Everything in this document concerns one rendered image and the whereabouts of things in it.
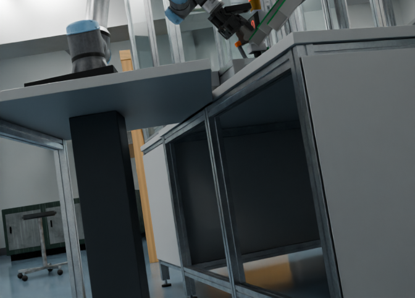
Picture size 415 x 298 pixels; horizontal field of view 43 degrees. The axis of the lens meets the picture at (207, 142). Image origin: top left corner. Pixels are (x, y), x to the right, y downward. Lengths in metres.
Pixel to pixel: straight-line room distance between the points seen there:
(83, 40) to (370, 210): 1.09
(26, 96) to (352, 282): 0.93
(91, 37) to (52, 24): 4.57
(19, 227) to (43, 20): 2.91
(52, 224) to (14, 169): 2.40
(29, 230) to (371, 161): 6.66
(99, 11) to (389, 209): 1.27
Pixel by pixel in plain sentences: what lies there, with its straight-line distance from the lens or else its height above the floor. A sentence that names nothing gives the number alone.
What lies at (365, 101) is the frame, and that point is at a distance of 1.32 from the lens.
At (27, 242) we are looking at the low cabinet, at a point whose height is 0.23.
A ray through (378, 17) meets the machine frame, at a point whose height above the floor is 1.35.
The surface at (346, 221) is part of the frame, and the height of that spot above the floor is 0.40.
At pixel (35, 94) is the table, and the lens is 1.42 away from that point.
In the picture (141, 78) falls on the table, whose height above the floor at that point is 0.83.
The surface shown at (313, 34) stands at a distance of 1.29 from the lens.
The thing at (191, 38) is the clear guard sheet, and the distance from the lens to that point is 3.46.
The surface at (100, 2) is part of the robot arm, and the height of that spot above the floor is 1.28.
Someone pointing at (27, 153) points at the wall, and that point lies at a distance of 9.66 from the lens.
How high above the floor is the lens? 0.52
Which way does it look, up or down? 5 degrees up
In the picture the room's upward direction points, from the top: 9 degrees counter-clockwise
